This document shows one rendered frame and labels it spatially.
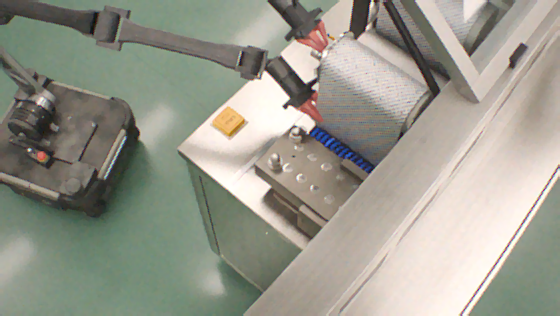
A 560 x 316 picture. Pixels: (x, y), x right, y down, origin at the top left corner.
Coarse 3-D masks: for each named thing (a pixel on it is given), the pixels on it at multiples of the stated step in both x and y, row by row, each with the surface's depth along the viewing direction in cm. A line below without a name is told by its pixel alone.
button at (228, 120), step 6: (228, 108) 173; (222, 114) 172; (228, 114) 172; (234, 114) 172; (216, 120) 171; (222, 120) 171; (228, 120) 171; (234, 120) 171; (240, 120) 172; (216, 126) 172; (222, 126) 170; (228, 126) 170; (234, 126) 170; (240, 126) 173; (228, 132) 170; (234, 132) 172
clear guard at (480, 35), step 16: (432, 0) 84; (448, 0) 86; (464, 0) 87; (480, 0) 89; (496, 0) 91; (512, 0) 93; (528, 0) 95; (448, 16) 86; (464, 16) 87; (480, 16) 89; (496, 16) 91; (512, 16) 93; (464, 32) 87; (480, 32) 89; (496, 32) 91; (464, 48) 87; (480, 48) 89; (496, 48) 90; (480, 64) 88
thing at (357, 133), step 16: (320, 96) 147; (320, 112) 153; (336, 112) 147; (352, 112) 142; (336, 128) 153; (352, 128) 147; (368, 128) 142; (352, 144) 153; (368, 144) 147; (384, 144) 142; (368, 160) 153
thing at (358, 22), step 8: (360, 0) 163; (368, 0) 160; (376, 0) 166; (352, 8) 168; (360, 8) 165; (368, 8) 164; (376, 8) 175; (352, 16) 170; (360, 16) 168; (368, 16) 168; (376, 16) 176; (352, 24) 173; (360, 24) 170; (368, 24) 175; (376, 24) 188; (352, 32) 176; (360, 32) 173
